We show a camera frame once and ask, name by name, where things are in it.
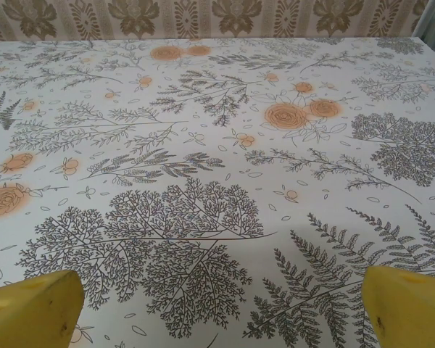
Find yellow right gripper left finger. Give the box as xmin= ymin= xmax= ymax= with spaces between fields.
xmin=0 ymin=270 xmax=85 ymax=348

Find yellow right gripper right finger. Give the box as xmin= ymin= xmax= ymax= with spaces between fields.
xmin=362 ymin=266 xmax=435 ymax=348

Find aluminium right upright post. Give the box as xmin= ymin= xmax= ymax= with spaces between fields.
xmin=410 ymin=0 xmax=435 ymax=61

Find floral patterned tablecloth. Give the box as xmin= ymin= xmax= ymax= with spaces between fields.
xmin=0 ymin=35 xmax=435 ymax=348

